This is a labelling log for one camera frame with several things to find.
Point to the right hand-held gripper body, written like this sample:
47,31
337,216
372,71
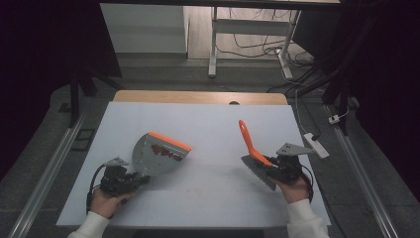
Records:
289,162

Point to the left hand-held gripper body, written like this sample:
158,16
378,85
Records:
115,180

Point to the grey dustpan with orange edge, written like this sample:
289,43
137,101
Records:
158,158

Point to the orange brush with grey bristles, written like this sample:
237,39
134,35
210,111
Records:
252,148

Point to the pile of red kidney beans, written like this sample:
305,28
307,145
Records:
166,152

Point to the person's left hand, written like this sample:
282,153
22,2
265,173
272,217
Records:
105,201

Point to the person's right hand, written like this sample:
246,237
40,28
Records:
294,191

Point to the white power strip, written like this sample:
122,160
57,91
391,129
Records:
316,145

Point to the small white plug adapter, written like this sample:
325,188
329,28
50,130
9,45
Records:
334,119

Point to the white table cover sheet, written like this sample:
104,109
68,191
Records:
204,139

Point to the black stand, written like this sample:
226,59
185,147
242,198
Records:
77,95

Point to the wooden table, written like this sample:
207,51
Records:
198,96

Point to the black curtain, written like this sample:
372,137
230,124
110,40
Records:
379,66
43,43

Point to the white cabinet panel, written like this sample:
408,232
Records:
142,28

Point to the metal floor rail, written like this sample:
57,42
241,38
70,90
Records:
46,175
363,175

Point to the white metal desk frame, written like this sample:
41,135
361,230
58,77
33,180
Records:
251,26

